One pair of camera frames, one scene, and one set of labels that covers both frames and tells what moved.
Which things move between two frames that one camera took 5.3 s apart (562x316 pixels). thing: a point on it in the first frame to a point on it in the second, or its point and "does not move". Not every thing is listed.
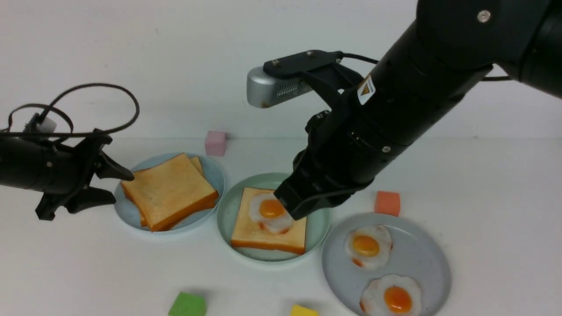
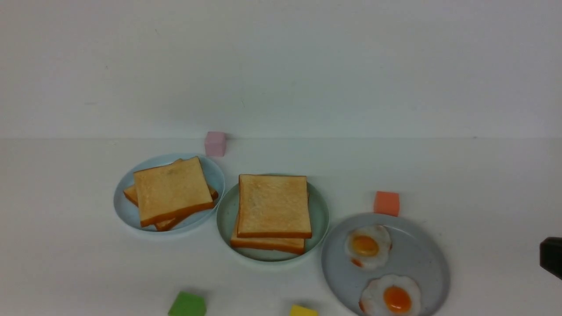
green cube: (189, 304) does not move
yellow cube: (298, 310) does not move
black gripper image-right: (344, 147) to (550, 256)
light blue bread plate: (130, 215) does not move
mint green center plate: (317, 223) does not move
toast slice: (169, 191) to (271, 206)
